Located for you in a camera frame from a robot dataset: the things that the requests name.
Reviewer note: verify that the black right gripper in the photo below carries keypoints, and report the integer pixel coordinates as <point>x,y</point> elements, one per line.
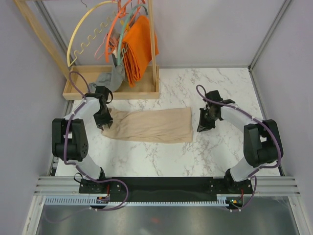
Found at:
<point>203,126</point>

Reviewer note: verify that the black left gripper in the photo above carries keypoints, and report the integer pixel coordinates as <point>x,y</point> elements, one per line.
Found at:
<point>108,120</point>

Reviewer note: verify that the beige trousers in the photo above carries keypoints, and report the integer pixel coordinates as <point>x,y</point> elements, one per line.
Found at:
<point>156,126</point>

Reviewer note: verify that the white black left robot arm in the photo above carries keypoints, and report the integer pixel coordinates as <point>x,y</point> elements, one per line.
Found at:
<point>69,137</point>

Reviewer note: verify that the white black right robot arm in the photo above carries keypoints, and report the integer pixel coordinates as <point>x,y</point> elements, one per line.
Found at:
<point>262,147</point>

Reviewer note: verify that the orange plastic hanger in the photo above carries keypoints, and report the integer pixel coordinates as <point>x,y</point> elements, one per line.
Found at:
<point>111,40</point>

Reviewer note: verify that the pink thin hanger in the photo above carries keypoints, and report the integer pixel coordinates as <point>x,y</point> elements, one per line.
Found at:
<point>101,49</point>

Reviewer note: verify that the teal plastic hanger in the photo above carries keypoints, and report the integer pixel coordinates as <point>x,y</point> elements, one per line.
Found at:
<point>122,34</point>

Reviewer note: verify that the grey garment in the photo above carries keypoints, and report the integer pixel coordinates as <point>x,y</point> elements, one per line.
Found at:
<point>112,80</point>

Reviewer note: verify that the wooden clothes rack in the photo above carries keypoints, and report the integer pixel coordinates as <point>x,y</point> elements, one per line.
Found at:
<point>87,69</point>

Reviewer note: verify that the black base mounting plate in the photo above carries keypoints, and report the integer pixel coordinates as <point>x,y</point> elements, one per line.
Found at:
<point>165,189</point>

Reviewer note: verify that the orange cloth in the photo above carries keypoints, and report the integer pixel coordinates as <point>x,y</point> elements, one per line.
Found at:
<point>138,54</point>

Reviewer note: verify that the aluminium frame rail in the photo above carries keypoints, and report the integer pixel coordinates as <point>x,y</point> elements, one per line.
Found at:
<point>266,186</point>

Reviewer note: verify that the grey slotted cable duct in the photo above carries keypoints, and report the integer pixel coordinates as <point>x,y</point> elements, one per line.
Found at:
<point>104,200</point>

